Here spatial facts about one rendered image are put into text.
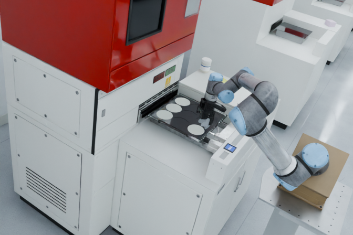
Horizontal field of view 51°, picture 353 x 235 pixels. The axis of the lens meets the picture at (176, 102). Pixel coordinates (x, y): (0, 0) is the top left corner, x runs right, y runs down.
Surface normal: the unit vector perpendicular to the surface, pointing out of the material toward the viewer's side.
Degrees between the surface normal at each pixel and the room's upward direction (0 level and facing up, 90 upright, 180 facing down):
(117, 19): 90
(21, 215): 0
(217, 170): 90
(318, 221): 0
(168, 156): 0
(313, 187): 49
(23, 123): 90
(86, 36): 90
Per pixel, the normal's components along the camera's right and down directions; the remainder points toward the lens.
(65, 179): -0.52, 0.37
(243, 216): 0.17, -0.84
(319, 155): -0.19, -0.36
